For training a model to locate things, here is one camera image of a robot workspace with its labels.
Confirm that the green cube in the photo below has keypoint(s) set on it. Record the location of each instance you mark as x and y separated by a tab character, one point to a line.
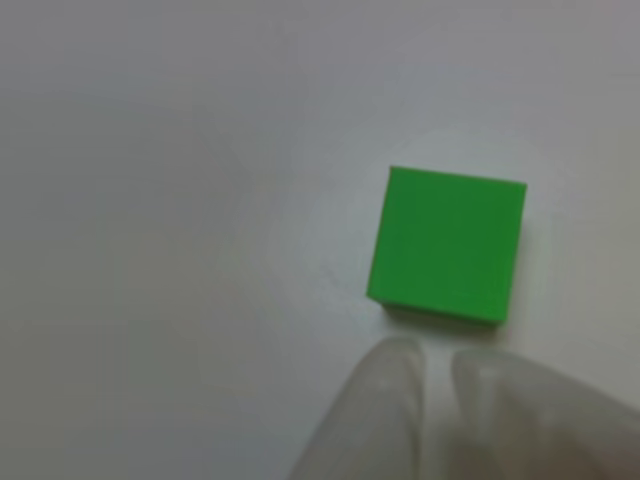
445	245

